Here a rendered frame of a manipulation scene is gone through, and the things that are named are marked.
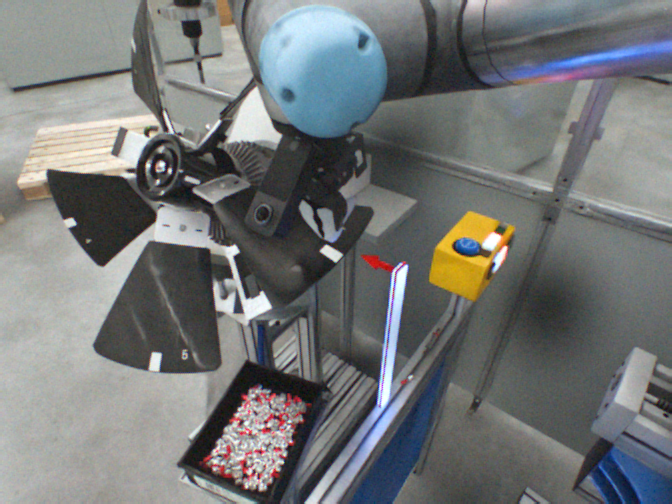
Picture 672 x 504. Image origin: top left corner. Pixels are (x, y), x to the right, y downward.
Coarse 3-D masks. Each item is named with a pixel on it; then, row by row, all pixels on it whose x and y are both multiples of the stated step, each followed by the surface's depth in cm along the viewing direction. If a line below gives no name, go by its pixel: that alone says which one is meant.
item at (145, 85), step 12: (144, 0) 77; (144, 12) 77; (144, 24) 77; (132, 36) 85; (144, 36) 77; (132, 48) 87; (144, 48) 78; (132, 60) 88; (144, 60) 79; (132, 72) 91; (144, 72) 81; (132, 84) 93; (144, 84) 85; (156, 84) 75; (144, 96) 89; (156, 96) 77; (156, 108) 81; (168, 132) 81
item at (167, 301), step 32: (160, 256) 74; (192, 256) 76; (128, 288) 73; (160, 288) 73; (192, 288) 75; (128, 320) 73; (160, 320) 74; (192, 320) 75; (96, 352) 74; (128, 352) 73; (160, 352) 74; (192, 352) 74
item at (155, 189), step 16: (160, 144) 72; (176, 144) 69; (144, 160) 73; (160, 160) 72; (176, 160) 69; (192, 160) 69; (208, 160) 73; (224, 160) 78; (144, 176) 73; (160, 176) 71; (176, 176) 68; (192, 176) 69; (208, 176) 72; (240, 176) 78; (144, 192) 71; (160, 192) 70; (176, 192) 69; (192, 192) 71; (192, 208) 75; (208, 208) 79
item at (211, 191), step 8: (224, 176) 74; (232, 176) 75; (208, 184) 71; (216, 184) 72; (232, 184) 73; (240, 184) 73; (248, 184) 73; (200, 192) 69; (208, 192) 69; (216, 192) 70; (224, 192) 70; (232, 192) 71; (208, 200) 68; (216, 200) 68
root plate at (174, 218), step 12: (168, 216) 75; (180, 216) 75; (192, 216) 76; (204, 216) 77; (156, 228) 74; (168, 228) 75; (192, 228) 76; (204, 228) 77; (156, 240) 74; (168, 240) 75; (180, 240) 75; (192, 240) 76; (204, 240) 77
